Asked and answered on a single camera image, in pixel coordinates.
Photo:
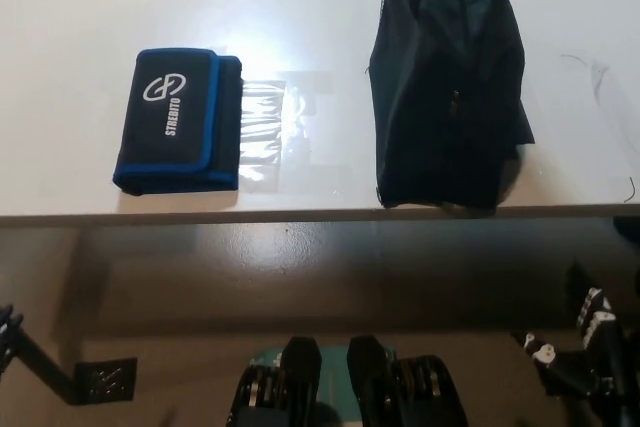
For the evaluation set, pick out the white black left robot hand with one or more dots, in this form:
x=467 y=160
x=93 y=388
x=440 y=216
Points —
x=7 y=342

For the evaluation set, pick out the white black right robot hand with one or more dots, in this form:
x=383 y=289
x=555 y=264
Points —
x=590 y=332

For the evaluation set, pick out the black fabric lunch bag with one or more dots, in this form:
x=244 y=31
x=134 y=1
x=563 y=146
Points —
x=440 y=112

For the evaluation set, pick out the black blue Strebito notebook case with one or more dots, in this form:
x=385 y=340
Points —
x=175 y=122

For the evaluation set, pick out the clear tape patch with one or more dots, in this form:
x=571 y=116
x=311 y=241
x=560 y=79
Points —
x=270 y=137

